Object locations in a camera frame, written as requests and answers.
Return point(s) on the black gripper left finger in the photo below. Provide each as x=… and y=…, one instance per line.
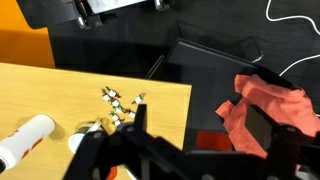
x=141, y=118

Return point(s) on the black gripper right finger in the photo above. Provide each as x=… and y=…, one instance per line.
x=261, y=130

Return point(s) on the salmon red towel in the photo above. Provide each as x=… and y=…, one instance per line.
x=276, y=100

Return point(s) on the red round lid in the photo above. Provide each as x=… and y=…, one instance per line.
x=113, y=173

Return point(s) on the black chair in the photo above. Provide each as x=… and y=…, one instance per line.
x=206, y=73

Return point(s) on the white bottle with black cap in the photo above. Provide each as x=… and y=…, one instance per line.
x=26, y=140

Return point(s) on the black perforated mount plate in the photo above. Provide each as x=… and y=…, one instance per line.
x=46, y=13

